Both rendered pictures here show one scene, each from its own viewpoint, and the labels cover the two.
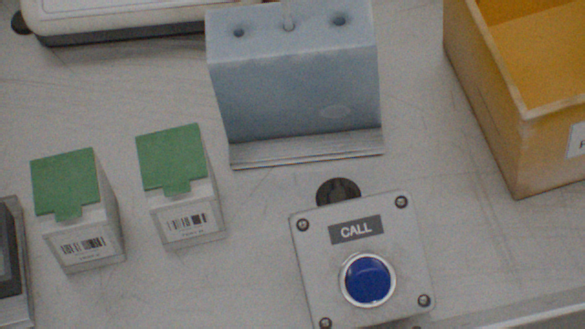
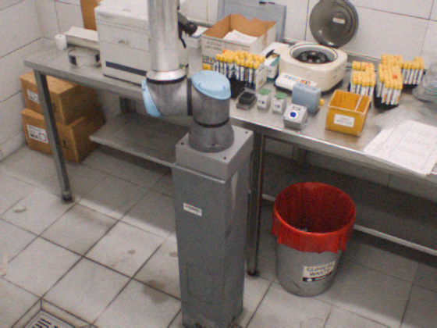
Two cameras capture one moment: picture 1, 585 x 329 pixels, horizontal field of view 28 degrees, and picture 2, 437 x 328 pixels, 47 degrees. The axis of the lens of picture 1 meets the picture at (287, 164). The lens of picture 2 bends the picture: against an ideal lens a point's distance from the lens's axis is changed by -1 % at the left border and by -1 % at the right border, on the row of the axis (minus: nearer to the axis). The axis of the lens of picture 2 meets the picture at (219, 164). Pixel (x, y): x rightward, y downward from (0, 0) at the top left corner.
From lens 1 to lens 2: 1.41 m
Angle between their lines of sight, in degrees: 29
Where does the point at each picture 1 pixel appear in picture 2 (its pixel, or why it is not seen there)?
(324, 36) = (310, 89)
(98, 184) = (268, 93)
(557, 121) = (332, 111)
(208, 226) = (279, 109)
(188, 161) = (282, 96)
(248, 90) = (296, 94)
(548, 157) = (331, 120)
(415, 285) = (299, 119)
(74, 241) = (261, 100)
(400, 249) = (300, 113)
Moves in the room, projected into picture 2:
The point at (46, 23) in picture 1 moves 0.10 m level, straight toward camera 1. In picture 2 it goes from (278, 83) to (273, 94)
